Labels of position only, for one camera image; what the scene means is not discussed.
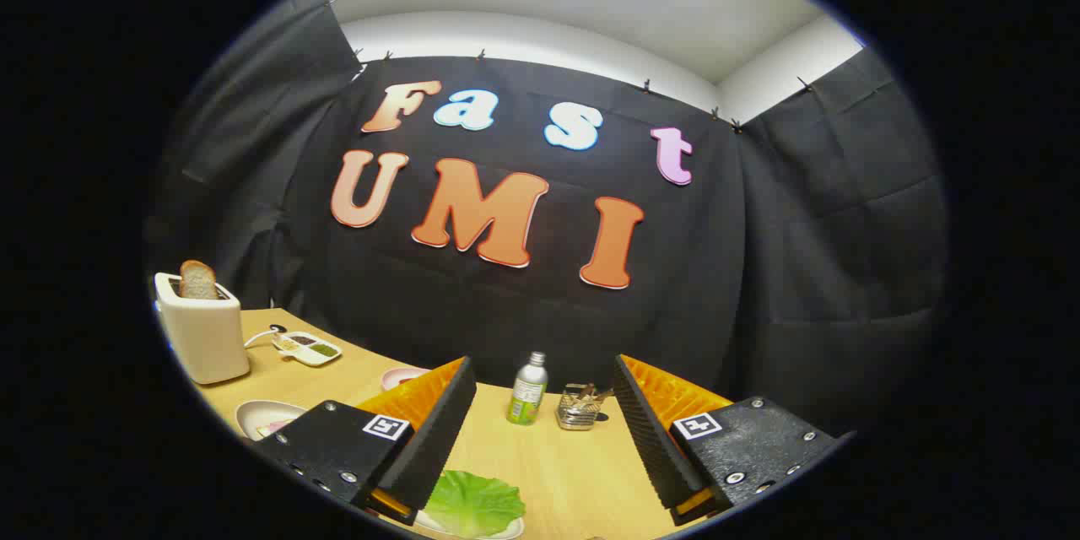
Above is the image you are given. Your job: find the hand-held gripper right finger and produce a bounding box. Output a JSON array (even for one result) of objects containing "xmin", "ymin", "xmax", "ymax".
[{"xmin": 613, "ymin": 354, "xmax": 853, "ymax": 527}]

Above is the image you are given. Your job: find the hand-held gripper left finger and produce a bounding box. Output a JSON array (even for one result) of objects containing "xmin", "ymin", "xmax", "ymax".
[{"xmin": 253, "ymin": 356, "xmax": 478, "ymax": 526}]

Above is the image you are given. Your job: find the green lettuce leaf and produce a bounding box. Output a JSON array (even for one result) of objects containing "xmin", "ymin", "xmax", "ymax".
[{"xmin": 422, "ymin": 470, "xmax": 527, "ymax": 538}]

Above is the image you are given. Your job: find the toasted brown bread slice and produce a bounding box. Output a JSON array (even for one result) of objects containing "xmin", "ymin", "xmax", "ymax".
[{"xmin": 179, "ymin": 260, "xmax": 220, "ymax": 300}]

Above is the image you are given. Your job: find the pink round plate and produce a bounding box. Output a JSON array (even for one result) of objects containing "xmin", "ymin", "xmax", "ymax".
[{"xmin": 380, "ymin": 366, "xmax": 433, "ymax": 392}]

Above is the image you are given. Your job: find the silver bottle with green label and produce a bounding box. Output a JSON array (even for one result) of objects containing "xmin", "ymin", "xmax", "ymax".
[{"xmin": 506, "ymin": 351, "xmax": 549, "ymax": 426}]

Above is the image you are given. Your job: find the square white plate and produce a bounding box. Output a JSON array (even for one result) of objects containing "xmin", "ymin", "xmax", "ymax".
[{"xmin": 413, "ymin": 510, "xmax": 526, "ymax": 540}]

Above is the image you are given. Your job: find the black backdrop cloth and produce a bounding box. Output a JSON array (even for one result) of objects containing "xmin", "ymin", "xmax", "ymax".
[{"xmin": 143, "ymin": 0, "xmax": 950, "ymax": 440}]

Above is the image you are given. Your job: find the white divided condiment dish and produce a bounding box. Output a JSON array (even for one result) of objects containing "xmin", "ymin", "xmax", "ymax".
[{"xmin": 274, "ymin": 332, "xmax": 343, "ymax": 367}]

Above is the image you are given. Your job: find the round white plate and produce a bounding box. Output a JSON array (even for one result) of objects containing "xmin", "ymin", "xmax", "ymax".
[{"xmin": 235, "ymin": 400, "xmax": 309, "ymax": 441}]

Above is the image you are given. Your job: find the white toaster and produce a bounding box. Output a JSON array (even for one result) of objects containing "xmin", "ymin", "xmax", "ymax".
[{"xmin": 154, "ymin": 273, "xmax": 251, "ymax": 385}]

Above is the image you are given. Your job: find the metal wire utensil basket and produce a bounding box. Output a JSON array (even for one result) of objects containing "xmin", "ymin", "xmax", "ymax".
[{"xmin": 555, "ymin": 384, "xmax": 614, "ymax": 431}]

